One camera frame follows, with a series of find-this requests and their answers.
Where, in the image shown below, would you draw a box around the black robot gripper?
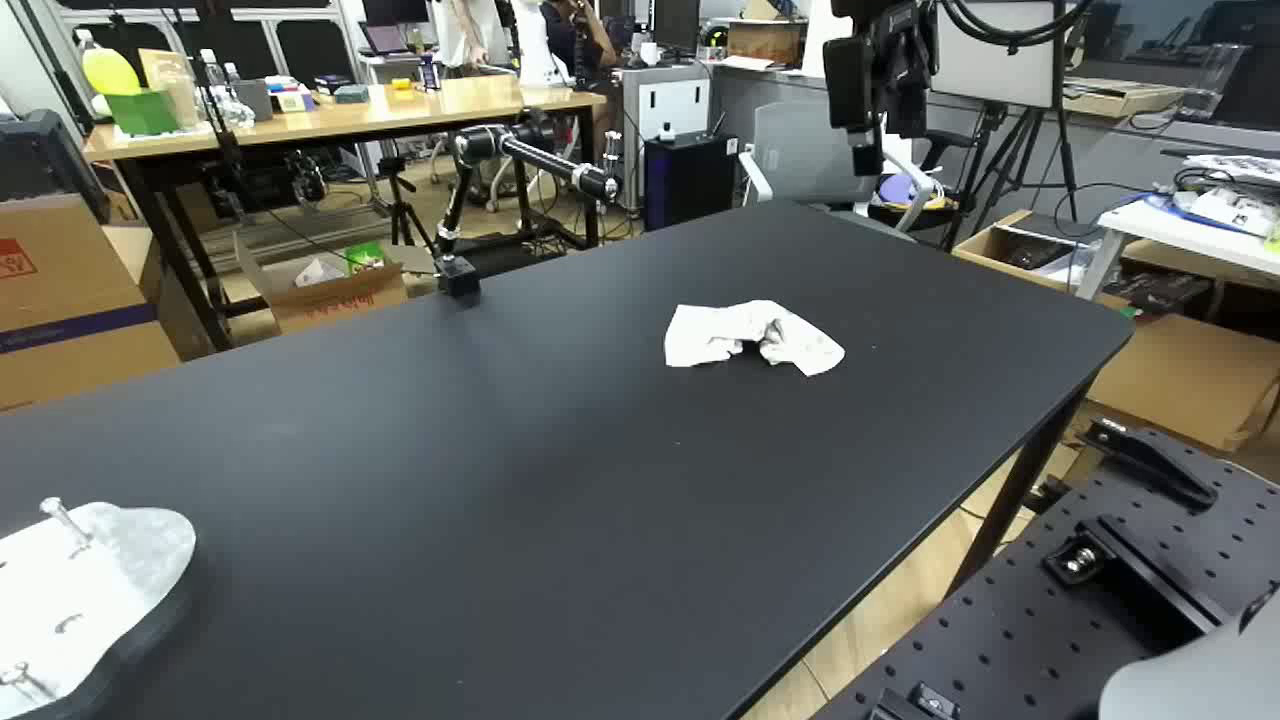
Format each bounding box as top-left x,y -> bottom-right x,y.
824,0 -> 936,175

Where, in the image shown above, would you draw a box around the white leaf-print cloth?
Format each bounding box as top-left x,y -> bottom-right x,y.
665,301 -> 842,378

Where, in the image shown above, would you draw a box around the grey office chair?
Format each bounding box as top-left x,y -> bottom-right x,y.
734,64 -> 965,232

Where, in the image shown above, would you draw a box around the white projector screen board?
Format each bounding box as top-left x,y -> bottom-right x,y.
931,0 -> 1068,107

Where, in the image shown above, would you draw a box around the black computer tower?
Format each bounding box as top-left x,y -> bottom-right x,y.
638,133 -> 734,227

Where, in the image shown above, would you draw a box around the seated person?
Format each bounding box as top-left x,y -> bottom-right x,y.
541,0 -> 618,75

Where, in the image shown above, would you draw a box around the flat cardboard sheet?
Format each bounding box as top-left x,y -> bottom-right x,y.
1088,317 -> 1280,453

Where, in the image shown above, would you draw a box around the long wooden desk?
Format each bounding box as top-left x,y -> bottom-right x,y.
85,75 -> 605,348

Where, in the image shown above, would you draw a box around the black perforated breadboard plate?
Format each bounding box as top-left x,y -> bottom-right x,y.
821,427 -> 1280,720

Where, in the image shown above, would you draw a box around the open cardboard box with items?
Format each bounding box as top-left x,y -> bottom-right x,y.
254,244 -> 406,334

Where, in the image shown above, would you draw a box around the large cardboard box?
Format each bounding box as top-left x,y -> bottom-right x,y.
0,194 -> 178,413

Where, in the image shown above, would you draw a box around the black clamp bracket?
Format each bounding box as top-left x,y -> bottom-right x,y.
1082,420 -> 1218,512

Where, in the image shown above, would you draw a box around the black camera tripod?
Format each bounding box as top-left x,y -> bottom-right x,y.
378,156 -> 430,252

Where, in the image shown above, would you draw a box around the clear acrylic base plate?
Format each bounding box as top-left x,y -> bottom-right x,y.
0,497 -> 197,720

